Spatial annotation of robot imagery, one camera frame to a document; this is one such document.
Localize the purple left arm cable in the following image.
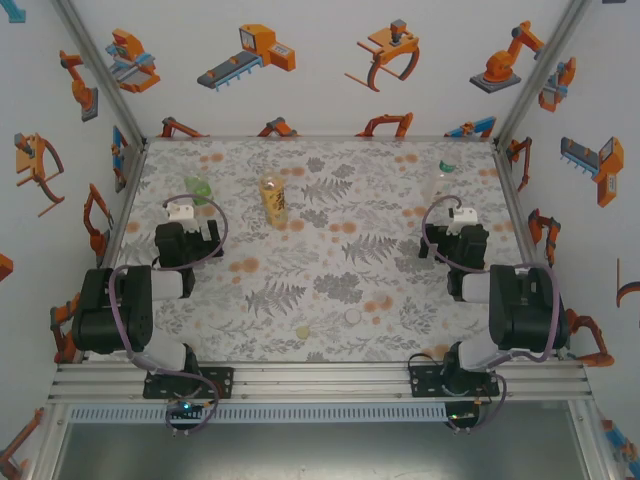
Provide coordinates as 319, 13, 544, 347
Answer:
108, 194, 230, 437

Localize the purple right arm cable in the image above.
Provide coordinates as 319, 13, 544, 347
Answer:
421, 194, 561, 435

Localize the slotted grey cable duct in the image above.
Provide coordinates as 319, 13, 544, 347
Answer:
67, 404, 447, 424

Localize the green plastic bottle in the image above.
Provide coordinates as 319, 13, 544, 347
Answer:
183, 174, 214, 207

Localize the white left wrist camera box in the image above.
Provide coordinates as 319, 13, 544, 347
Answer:
166, 201, 197, 224

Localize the aluminium frame post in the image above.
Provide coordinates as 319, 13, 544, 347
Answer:
52, 0, 149, 146
492, 0, 591, 149

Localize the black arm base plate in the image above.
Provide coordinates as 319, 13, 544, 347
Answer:
408, 362, 501, 399
143, 366, 236, 400

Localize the floral tablecloth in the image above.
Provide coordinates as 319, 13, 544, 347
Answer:
99, 137, 561, 364

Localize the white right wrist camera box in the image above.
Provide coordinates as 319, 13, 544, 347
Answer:
447, 207, 477, 234

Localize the aluminium mounting rail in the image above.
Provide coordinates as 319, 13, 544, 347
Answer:
47, 362, 594, 405

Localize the aluminium side rail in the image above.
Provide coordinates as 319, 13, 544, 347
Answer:
49, 139, 150, 366
492, 144, 591, 366

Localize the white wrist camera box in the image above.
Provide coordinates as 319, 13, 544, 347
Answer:
166, 201, 197, 224
447, 207, 477, 234

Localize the clear bottle with green label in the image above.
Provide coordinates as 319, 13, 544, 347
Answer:
421, 154, 462, 205

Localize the yellow tea bottle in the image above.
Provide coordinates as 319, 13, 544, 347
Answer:
258, 171, 290, 230

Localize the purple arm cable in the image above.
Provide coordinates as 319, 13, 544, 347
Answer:
421, 194, 561, 435
108, 194, 230, 437

